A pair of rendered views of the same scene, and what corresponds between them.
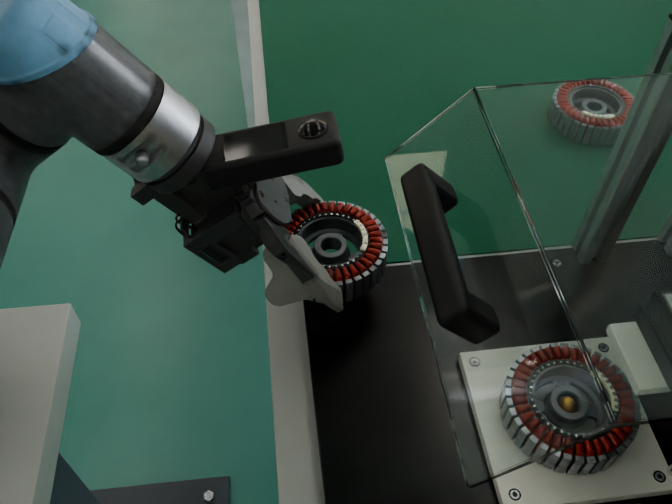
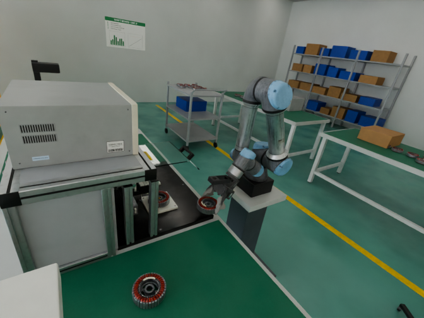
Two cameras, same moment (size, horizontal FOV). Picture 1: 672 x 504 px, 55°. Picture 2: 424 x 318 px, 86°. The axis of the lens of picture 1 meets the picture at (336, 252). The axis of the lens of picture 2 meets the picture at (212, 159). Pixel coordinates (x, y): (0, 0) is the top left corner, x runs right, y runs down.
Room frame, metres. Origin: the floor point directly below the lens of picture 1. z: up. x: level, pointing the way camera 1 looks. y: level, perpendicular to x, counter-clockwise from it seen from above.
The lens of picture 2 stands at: (1.21, -0.46, 1.53)
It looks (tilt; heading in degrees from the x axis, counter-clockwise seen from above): 26 degrees down; 151
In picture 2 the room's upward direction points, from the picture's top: 8 degrees clockwise
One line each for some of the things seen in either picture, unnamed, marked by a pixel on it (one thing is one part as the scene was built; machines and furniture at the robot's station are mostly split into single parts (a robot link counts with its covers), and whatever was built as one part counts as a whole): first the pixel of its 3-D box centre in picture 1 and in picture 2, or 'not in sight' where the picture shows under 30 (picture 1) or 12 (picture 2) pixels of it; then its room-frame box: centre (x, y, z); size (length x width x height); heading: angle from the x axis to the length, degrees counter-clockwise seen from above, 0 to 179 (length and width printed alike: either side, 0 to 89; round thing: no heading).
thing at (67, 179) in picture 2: not in sight; (79, 145); (0.18, -0.54, 1.09); 0.68 x 0.44 x 0.05; 7
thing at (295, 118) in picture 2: not in sight; (260, 122); (-2.19, 2.42, 0.38); 2.20 x 0.90 x 0.75; 7
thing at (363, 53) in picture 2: not in sight; (362, 55); (-2.81, 5.73, 1.89); 0.42 x 0.42 x 0.21; 5
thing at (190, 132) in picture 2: not in sight; (192, 113); (-2.35, 1.04, 0.51); 1.01 x 0.60 x 1.01; 7
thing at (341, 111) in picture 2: not in sight; (341, 112); (-2.80, 5.74, 0.42); 0.40 x 0.36 x 0.28; 97
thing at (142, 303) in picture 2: not in sight; (149, 289); (0.71, -0.35, 0.77); 0.11 x 0.11 x 0.04
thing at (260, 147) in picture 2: not in sight; (262, 153); (0.24, 0.43, 1.01); 0.13 x 0.12 x 0.14; 5
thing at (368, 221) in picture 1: (330, 250); (207, 204); (0.41, 0.01, 0.83); 0.11 x 0.11 x 0.04
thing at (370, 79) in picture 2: not in sight; (371, 79); (-2.38, 5.79, 1.37); 0.42 x 0.40 x 0.18; 7
